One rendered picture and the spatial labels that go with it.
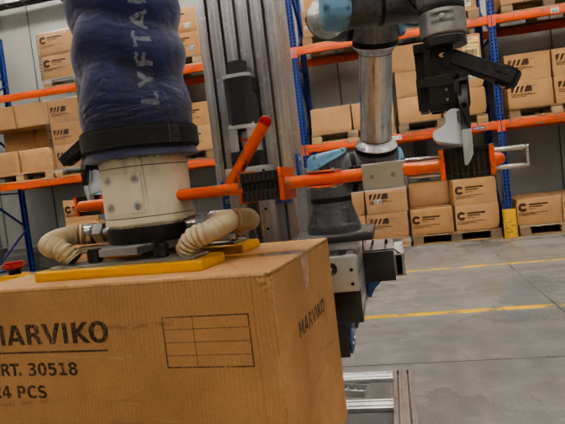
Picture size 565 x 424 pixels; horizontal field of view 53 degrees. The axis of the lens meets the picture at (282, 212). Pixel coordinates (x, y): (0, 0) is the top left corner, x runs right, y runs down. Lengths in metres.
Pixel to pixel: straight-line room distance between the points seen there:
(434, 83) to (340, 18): 0.21
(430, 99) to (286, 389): 0.52
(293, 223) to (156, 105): 0.83
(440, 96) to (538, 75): 7.56
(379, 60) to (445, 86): 0.54
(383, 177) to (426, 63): 0.20
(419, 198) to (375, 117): 7.19
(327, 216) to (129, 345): 0.76
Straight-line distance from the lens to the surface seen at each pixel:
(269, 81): 1.79
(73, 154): 1.53
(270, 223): 1.69
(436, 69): 0.99
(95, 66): 1.10
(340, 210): 1.55
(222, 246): 1.13
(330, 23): 1.06
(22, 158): 10.05
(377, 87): 1.50
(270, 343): 0.87
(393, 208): 8.15
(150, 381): 0.98
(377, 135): 1.54
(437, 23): 0.98
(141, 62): 1.07
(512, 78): 0.98
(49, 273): 1.11
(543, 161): 9.78
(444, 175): 0.94
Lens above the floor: 1.21
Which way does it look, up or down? 4 degrees down
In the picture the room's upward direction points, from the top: 7 degrees counter-clockwise
